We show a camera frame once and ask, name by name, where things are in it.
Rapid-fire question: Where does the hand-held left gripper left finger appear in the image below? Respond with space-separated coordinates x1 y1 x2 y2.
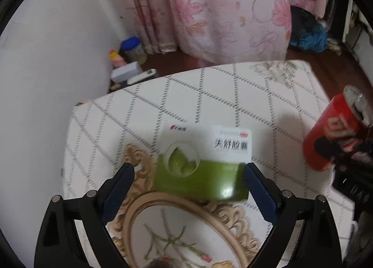
35 162 135 268

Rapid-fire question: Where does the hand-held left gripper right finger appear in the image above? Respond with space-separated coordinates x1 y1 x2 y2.
243 162 341 268

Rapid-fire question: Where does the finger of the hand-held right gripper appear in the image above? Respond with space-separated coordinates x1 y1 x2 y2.
352 139 373 159
315 136 354 167

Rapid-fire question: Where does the red drink can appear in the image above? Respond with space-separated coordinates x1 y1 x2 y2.
302 84 373 172

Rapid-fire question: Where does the green and white box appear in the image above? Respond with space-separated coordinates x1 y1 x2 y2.
154 124 253 201

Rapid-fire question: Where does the blue jacket on floor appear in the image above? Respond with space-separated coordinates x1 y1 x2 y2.
291 25 330 53

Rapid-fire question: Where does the white diamond-pattern tablecloth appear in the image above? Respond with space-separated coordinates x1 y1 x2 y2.
62 60 359 268

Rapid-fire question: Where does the white remote control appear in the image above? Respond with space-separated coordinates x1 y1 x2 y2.
127 68 158 85

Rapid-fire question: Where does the white rectangular box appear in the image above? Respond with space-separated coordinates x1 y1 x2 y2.
111 62 142 80

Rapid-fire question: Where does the black clothes pile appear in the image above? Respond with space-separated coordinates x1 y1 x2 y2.
290 6 321 41

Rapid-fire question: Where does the orange bottle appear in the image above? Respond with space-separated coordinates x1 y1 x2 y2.
109 49 126 68

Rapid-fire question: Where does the clothes rack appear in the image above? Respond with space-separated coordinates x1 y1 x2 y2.
329 0 373 63

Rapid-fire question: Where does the blue-lid jar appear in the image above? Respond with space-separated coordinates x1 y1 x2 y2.
120 36 147 65

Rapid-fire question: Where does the pleated pink floral curtain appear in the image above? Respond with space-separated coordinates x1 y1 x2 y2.
124 0 293 65

